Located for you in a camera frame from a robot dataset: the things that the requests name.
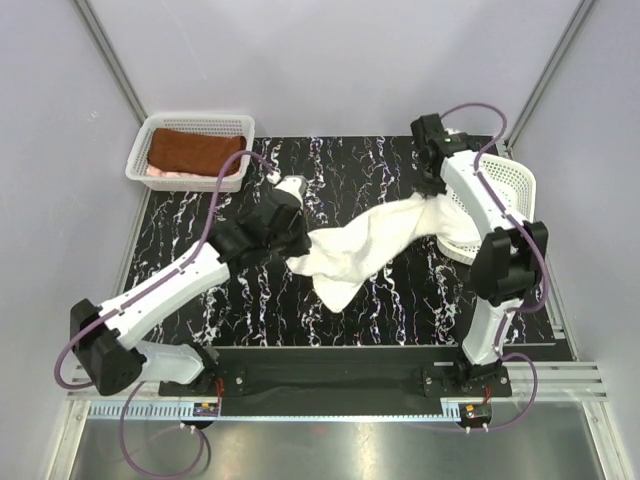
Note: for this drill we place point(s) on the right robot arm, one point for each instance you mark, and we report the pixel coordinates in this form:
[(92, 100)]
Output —
[(510, 261)]

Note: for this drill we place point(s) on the brown towel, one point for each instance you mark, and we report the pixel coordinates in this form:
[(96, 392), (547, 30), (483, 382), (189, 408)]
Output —
[(192, 153)]

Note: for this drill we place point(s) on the pink towel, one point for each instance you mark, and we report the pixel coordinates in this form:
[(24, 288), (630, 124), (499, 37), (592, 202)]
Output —
[(154, 172)]

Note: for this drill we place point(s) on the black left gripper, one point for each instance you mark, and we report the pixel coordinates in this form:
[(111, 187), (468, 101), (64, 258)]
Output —
[(303, 243)]

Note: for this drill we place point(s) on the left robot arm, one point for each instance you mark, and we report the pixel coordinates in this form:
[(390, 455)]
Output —
[(109, 339)]

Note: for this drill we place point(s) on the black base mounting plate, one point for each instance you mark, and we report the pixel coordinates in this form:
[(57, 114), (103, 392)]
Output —
[(330, 363)]

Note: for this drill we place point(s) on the white towel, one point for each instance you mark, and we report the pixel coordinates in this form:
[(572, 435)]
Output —
[(341, 259)]

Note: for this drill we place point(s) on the white oval laundry basket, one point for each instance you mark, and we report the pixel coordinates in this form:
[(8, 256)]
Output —
[(500, 190)]

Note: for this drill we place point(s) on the aluminium frame rail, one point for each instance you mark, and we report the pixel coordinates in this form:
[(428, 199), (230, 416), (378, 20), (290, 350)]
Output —
[(514, 379)]

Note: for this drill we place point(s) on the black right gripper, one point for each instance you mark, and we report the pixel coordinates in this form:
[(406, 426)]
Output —
[(427, 190)]

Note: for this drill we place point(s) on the right connector board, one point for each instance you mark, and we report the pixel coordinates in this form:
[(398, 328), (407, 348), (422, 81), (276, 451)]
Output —
[(473, 411)]

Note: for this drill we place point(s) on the connector board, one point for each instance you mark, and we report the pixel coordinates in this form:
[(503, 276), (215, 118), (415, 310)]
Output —
[(473, 411), (206, 409)]

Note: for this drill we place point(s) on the left connector board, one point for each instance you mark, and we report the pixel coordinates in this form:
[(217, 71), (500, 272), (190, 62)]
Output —
[(206, 409)]

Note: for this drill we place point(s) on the white rectangular mesh basket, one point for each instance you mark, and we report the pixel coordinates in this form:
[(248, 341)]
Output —
[(211, 124)]

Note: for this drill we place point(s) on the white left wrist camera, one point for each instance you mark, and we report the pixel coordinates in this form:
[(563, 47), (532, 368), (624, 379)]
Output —
[(295, 186)]

